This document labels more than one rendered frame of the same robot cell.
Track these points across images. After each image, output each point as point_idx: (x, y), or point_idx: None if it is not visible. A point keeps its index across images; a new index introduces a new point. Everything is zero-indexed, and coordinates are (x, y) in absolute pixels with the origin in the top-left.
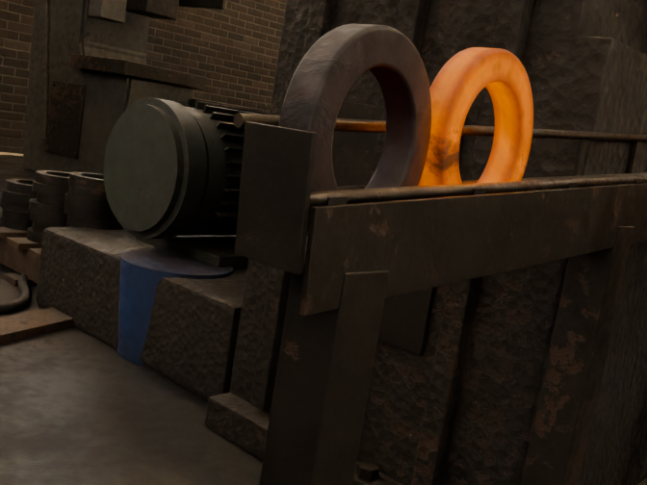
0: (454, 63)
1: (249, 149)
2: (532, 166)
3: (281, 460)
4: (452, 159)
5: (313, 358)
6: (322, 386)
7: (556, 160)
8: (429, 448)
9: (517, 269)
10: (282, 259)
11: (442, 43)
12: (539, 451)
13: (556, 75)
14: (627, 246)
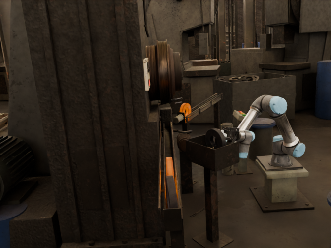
0: (169, 168)
1: (165, 213)
2: (145, 153)
3: None
4: None
5: (180, 239)
6: (183, 243)
7: (151, 150)
8: (141, 227)
9: (148, 177)
10: (178, 229)
11: (108, 127)
12: None
13: (145, 131)
14: None
